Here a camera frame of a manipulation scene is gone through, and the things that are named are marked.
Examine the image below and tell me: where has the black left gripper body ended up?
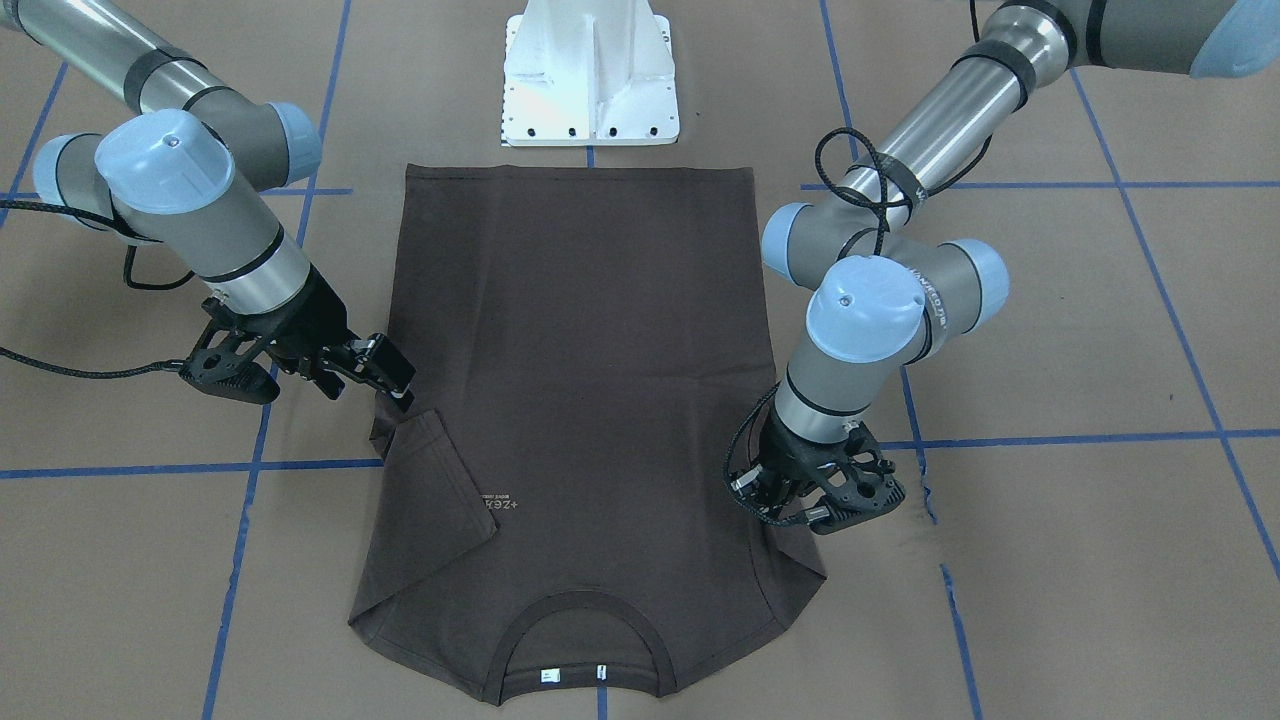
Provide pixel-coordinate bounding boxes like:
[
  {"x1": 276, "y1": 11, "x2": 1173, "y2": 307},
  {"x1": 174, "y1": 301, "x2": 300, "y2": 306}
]
[{"x1": 745, "y1": 409, "x2": 833, "y2": 509}]

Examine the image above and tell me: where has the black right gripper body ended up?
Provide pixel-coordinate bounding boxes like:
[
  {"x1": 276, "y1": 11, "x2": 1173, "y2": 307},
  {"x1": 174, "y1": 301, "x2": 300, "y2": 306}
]
[{"x1": 262, "y1": 268, "x2": 364, "y2": 391}]

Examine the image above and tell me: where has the dark brown t-shirt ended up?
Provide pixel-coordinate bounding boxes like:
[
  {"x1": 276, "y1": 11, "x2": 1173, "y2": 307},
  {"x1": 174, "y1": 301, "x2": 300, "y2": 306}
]
[{"x1": 349, "y1": 165, "x2": 826, "y2": 705}]

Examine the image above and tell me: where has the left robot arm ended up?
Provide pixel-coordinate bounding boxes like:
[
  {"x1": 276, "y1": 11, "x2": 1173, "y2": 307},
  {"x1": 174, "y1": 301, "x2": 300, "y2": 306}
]
[{"x1": 724, "y1": 1, "x2": 1277, "y2": 534}]

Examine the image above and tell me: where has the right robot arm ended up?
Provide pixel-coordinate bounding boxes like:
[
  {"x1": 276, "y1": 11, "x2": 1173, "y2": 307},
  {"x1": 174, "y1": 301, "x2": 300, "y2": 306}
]
[{"x1": 3, "y1": 1, "x2": 415, "y2": 409}]

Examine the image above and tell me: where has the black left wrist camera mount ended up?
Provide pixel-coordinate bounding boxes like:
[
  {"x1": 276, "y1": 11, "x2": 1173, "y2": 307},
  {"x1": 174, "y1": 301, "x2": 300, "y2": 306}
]
[{"x1": 803, "y1": 424, "x2": 906, "y2": 536}]

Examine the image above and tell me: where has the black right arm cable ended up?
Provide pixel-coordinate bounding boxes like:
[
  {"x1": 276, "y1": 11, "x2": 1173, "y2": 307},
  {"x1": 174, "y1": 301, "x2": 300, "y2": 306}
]
[{"x1": 0, "y1": 199, "x2": 206, "y2": 380}]

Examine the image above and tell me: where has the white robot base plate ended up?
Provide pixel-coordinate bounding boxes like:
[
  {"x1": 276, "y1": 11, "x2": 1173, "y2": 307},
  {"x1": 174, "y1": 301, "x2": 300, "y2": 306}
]
[{"x1": 500, "y1": 1, "x2": 681, "y2": 147}]

